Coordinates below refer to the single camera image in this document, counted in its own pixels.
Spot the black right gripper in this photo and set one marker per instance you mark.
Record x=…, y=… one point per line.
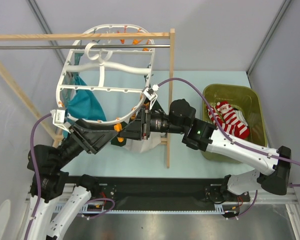
x=145, y=122

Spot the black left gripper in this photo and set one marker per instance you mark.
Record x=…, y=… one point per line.
x=95, y=139

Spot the orange clothes peg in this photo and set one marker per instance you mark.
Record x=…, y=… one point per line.
x=118, y=127

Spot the green and white garment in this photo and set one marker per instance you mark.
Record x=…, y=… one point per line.
x=142, y=146

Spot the red white striped sock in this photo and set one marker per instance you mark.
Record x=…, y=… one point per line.
x=231, y=118

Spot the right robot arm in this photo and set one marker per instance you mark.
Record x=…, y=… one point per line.
x=270, y=172

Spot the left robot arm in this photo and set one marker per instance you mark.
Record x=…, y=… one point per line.
x=49, y=181

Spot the white plastic clip hanger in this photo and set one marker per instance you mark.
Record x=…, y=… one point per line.
x=116, y=77

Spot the teal blue garment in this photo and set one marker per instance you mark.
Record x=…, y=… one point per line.
x=82, y=104

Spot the red white santa sock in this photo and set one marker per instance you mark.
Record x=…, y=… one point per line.
x=214, y=116

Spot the metal hanging rod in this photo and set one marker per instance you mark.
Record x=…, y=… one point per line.
x=80, y=47

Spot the olive green plastic basket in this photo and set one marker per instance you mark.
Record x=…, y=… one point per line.
x=247, y=105

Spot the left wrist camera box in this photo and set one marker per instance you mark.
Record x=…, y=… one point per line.
x=60, y=118

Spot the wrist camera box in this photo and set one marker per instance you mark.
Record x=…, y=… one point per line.
x=150, y=93
x=60, y=118

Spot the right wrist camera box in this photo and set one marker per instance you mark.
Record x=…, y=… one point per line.
x=150, y=93

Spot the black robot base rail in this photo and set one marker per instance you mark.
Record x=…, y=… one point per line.
x=164, y=194

